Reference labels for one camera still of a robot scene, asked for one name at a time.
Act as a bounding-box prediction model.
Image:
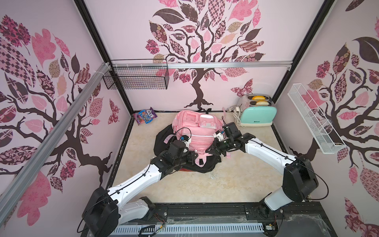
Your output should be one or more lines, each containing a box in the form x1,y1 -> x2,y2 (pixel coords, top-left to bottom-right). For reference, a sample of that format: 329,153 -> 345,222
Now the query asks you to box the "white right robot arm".
206,133 -> 321,212

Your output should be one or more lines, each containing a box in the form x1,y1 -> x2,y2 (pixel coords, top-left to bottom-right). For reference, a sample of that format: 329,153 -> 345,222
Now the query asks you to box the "aluminium rail left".
1,62 -> 110,226

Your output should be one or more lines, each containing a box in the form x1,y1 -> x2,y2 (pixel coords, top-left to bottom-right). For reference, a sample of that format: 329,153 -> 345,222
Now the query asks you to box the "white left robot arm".
82,140 -> 198,237

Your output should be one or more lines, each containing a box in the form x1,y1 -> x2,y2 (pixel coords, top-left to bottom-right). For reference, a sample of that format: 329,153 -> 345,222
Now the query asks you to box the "purple candy bag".
133,107 -> 158,125

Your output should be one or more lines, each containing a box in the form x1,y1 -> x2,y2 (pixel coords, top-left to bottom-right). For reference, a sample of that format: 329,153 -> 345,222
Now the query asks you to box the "yellow toast slice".
251,96 -> 266,101
256,101 -> 270,106

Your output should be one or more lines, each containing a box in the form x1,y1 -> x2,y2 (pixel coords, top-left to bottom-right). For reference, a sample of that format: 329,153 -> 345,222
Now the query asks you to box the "red backpack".
179,168 -> 193,172

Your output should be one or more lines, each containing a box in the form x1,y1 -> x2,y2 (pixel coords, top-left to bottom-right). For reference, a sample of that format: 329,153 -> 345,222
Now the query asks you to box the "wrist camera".
180,135 -> 191,148
215,122 -> 242,141

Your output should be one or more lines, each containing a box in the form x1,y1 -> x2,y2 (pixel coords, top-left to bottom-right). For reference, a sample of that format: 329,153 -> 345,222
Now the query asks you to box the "white toaster power cord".
226,105 -> 244,127

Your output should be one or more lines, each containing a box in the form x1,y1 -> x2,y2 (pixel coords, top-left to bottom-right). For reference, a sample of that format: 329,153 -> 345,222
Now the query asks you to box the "black wire basket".
103,59 -> 169,90

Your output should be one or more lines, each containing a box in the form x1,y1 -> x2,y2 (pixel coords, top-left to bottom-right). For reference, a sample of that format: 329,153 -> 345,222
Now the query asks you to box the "yellow toast slice front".
256,101 -> 270,106

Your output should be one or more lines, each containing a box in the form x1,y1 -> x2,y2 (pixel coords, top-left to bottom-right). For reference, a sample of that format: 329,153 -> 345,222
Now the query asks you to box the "white vented cable duct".
111,223 -> 264,237

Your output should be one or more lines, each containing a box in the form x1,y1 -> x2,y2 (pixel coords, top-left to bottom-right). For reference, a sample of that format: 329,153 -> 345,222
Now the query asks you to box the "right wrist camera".
215,122 -> 242,141

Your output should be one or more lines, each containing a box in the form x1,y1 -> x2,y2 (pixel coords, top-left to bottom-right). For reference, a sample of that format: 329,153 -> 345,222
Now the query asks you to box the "yellow toast slice back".
251,96 -> 266,101

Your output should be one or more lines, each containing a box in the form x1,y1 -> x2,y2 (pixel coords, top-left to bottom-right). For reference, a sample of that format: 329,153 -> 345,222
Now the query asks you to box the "aluminium rail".
113,61 -> 293,69
1,62 -> 110,226

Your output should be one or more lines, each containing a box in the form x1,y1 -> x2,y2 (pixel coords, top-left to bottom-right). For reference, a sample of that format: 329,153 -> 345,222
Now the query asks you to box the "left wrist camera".
180,135 -> 191,148

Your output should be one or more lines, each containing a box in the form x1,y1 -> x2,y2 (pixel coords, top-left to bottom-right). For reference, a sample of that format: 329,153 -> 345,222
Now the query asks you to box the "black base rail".
81,202 -> 326,227

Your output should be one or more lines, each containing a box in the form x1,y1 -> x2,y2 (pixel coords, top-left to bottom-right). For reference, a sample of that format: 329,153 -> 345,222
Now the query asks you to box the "white wire shelf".
288,84 -> 348,154

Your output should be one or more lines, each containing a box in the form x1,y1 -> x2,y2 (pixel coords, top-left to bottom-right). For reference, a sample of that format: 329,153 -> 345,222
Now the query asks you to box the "pink backpack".
164,110 -> 226,172

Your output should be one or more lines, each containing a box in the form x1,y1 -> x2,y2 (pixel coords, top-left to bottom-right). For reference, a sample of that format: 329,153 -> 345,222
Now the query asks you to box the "mint green toaster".
237,94 -> 277,126

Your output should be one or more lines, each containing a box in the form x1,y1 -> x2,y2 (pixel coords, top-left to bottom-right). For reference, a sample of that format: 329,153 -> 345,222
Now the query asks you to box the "aluminium rail back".
113,61 -> 293,69

